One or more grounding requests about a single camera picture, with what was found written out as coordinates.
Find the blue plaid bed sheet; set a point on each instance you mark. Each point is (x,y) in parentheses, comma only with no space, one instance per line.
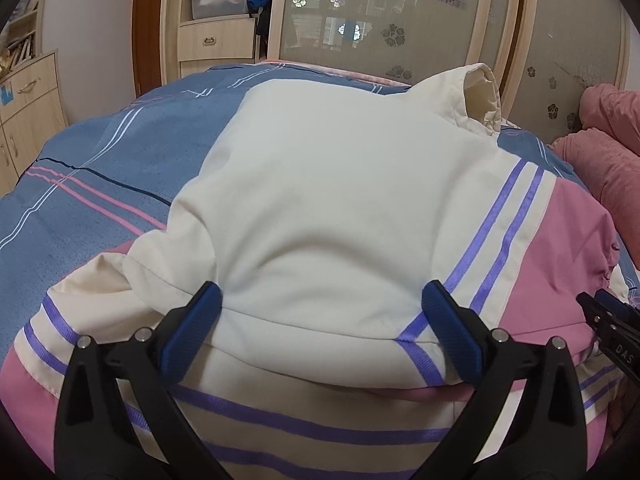
(100,160)

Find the pink and white striped jacket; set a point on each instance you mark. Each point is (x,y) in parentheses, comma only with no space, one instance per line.
(325,185)

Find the beige wooden wardrobe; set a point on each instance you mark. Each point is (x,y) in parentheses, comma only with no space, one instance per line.
(220,35)

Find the wooden bookshelf with books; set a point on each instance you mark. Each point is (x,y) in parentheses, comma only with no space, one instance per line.
(20,45)

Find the brown wooden door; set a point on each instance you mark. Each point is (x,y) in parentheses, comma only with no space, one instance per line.
(147,25)

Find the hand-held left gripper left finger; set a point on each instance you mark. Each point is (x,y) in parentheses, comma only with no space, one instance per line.
(192,325)

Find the frosted floral sliding door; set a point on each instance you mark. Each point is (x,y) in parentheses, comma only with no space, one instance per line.
(400,20)
(565,45)

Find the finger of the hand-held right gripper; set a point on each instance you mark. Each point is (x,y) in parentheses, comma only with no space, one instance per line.
(607,322)

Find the light wooden side cabinet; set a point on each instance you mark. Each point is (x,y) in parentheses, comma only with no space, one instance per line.
(30,110)

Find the pink plush quilt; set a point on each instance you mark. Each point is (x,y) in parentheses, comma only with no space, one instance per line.
(612,160)

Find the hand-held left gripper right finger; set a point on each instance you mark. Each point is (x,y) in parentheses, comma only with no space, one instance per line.
(450,330)

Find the beige wardrobe drawer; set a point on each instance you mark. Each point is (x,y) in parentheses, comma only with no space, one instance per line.
(215,40)

